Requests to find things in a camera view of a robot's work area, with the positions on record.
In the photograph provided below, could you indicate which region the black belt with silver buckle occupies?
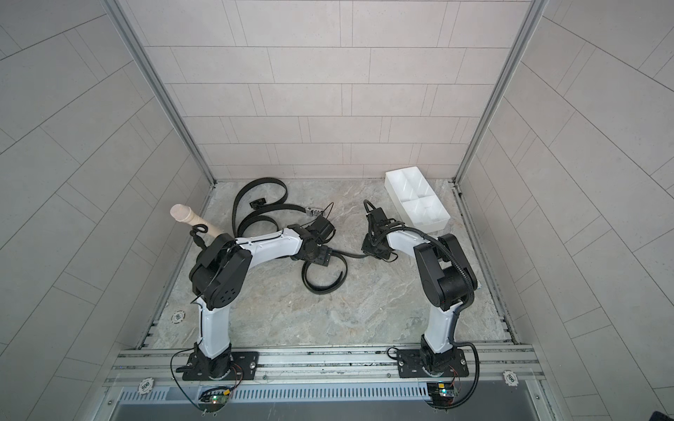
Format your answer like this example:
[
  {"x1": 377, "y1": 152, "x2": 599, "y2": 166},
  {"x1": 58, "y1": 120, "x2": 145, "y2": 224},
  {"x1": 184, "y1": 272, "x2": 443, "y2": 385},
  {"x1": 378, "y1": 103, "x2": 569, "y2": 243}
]
[{"x1": 231, "y1": 177, "x2": 325, "y2": 238}]

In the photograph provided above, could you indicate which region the white compartment storage box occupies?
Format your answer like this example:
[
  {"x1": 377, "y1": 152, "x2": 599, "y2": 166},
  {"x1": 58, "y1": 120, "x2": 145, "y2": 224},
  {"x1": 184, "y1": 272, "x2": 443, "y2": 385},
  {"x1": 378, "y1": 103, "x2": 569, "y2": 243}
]
[{"x1": 384, "y1": 167, "x2": 450, "y2": 233}]

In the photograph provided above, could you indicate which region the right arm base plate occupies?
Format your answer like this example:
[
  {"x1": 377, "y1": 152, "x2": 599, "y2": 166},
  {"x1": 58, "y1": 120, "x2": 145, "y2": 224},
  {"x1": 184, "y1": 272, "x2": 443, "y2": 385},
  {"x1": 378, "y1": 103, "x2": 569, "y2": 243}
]
[{"x1": 395, "y1": 348, "x2": 470, "y2": 378}]

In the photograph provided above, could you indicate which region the long black belt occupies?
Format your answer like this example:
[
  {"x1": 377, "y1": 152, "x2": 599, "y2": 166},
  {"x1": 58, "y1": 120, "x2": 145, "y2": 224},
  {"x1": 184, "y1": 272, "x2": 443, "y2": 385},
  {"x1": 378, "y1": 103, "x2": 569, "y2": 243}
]
[{"x1": 300, "y1": 247, "x2": 367, "y2": 296}]

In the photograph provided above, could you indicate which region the black stand with beige roll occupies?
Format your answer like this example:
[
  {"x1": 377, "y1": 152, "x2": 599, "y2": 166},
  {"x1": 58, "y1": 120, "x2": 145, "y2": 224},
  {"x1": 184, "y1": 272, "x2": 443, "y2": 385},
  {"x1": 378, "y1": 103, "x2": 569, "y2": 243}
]
[{"x1": 170, "y1": 203, "x2": 223, "y2": 250}]

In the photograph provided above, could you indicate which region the green circuit board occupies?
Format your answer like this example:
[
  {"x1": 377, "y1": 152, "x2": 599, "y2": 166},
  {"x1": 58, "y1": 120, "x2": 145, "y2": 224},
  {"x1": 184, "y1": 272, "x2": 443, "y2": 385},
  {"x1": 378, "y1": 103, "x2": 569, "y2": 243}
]
[
  {"x1": 198, "y1": 387, "x2": 233, "y2": 413},
  {"x1": 427, "y1": 382, "x2": 456, "y2": 410}
]

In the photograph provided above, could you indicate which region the floor white round sticker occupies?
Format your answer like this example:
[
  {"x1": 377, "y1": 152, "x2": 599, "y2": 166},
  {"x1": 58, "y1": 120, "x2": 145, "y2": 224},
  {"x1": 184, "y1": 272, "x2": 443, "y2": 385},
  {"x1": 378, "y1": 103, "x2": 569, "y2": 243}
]
[{"x1": 170, "y1": 310, "x2": 186, "y2": 325}]

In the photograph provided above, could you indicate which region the right green circuit board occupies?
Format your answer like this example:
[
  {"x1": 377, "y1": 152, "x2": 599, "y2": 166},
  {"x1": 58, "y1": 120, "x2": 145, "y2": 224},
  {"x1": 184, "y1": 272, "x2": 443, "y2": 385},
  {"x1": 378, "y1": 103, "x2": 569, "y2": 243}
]
[{"x1": 427, "y1": 382, "x2": 456, "y2": 410}]

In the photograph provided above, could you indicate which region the left white round sticker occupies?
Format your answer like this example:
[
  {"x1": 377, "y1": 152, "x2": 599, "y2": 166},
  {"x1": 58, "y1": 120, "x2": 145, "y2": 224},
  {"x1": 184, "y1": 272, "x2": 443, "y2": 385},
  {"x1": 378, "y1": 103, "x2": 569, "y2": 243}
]
[{"x1": 138, "y1": 377, "x2": 154, "y2": 396}]

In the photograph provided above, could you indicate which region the right white round sticker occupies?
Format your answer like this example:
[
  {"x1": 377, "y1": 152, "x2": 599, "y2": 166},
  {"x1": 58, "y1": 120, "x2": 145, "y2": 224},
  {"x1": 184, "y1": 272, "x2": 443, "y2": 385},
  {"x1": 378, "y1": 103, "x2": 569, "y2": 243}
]
[{"x1": 502, "y1": 370, "x2": 520, "y2": 387}]

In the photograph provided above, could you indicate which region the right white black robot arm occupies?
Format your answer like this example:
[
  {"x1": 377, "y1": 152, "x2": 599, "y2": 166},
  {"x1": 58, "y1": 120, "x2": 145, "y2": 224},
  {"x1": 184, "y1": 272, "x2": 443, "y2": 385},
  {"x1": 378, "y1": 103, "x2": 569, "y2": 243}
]
[{"x1": 362, "y1": 200, "x2": 477, "y2": 376}]

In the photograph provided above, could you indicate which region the aluminium front rail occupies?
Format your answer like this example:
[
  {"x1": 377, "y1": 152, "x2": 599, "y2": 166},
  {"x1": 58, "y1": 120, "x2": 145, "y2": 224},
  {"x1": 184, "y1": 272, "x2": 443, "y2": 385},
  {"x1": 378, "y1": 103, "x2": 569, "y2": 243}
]
[{"x1": 104, "y1": 343, "x2": 545, "y2": 386}]

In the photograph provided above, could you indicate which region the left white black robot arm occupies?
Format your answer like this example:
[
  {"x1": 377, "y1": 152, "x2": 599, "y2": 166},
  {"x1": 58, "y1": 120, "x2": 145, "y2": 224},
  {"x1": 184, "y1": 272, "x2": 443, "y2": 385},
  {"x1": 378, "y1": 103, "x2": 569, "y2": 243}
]
[{"x1": 177, "y1": 217, "x2": 335, "y2": 381}]

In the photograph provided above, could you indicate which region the left green circuit board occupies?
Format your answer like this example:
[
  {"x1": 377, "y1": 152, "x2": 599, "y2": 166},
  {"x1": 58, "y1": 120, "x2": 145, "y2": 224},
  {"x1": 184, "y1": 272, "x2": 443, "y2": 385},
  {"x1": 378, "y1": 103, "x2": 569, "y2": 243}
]
[{"x1": 198, "y1": 387, "x2": 233, "y2": 413}]

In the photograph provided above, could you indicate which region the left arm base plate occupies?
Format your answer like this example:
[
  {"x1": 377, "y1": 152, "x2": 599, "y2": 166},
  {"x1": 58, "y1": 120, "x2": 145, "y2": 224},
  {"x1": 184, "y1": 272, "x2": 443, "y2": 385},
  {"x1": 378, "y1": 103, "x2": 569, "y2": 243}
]
[{"x1": 176, "y1": 347, "x2": 260, "y2": 382}]

